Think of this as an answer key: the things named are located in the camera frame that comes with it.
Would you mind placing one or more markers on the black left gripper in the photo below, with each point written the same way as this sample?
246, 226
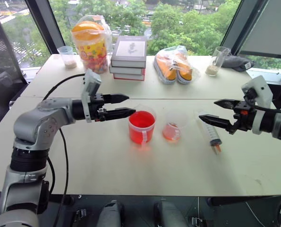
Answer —
97, 100

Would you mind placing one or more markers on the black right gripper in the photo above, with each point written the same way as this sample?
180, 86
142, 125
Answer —
245, 118

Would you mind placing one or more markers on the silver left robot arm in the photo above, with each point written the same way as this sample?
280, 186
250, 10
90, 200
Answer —
36, 123

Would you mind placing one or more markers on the clear plastic syringe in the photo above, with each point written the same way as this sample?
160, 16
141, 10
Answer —
211, 134

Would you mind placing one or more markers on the beaker with red liquid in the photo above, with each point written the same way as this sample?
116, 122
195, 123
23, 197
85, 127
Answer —
141, 130

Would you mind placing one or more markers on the small beaker pink liquid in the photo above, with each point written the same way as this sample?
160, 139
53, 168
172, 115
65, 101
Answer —
172, 132

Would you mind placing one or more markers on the small cup with rice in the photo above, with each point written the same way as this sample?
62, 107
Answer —
68, 59

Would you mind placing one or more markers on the tall glass with rice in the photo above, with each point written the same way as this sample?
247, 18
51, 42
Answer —
214, 63

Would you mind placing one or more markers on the bagged orange sneakers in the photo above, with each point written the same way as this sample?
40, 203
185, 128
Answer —
194, 71

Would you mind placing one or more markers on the grey fabric pouch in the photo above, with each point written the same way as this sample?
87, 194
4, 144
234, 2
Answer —
237, 63

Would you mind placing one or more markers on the thick grey cover book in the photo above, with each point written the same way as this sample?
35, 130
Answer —
129, 50

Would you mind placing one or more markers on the yellow canvas shoe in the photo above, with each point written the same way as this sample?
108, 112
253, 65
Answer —
168, 68
184, 69

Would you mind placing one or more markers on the candy jar with orange lid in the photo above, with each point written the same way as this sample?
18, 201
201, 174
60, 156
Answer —
93, 49

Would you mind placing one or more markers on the bagged colourful snack jar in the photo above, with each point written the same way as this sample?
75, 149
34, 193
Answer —
107, 35

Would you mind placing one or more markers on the grey window blind panel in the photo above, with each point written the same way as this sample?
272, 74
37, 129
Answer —
265, 26

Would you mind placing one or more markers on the dark rounded grey shape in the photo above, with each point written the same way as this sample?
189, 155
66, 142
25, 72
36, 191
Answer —
169, 215
110, 215

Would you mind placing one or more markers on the black mesh chair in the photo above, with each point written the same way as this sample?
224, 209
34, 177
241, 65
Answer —
1, 59

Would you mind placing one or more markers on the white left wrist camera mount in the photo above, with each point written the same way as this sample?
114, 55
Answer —
90, 82

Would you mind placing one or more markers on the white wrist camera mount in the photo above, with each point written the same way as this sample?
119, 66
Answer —
90, 82
263, 91

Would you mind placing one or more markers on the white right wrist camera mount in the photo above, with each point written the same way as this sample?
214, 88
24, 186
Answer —
263, 91

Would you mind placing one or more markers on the black table frame bar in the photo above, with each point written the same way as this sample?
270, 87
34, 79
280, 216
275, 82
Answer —
244, 200

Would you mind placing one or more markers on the dark window frame pillar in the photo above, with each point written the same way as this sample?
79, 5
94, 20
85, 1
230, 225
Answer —
44, 23

